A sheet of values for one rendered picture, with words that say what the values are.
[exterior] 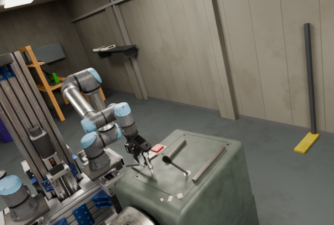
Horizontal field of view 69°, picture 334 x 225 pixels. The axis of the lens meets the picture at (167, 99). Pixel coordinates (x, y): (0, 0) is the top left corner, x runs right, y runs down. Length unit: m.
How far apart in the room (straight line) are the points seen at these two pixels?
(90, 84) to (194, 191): 0.87
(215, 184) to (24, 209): 1.08
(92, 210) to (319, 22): 2.79
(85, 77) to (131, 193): 0.73
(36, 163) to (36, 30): 7.04
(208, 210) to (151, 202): 0.27
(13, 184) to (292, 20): 3.01
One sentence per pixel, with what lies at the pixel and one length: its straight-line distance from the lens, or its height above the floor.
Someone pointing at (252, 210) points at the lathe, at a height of 0.78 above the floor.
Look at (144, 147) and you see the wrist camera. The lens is 1.19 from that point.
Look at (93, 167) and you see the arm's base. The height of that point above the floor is 1.19.
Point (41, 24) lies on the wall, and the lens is 8.65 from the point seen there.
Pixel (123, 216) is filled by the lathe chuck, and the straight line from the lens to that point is 1.22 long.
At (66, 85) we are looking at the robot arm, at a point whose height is 1.77.
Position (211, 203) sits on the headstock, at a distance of 1.25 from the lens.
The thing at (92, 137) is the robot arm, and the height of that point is 1.39.
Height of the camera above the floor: 2.03
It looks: 21 degrees down
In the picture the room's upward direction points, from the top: 17 degrees counter-clockwise
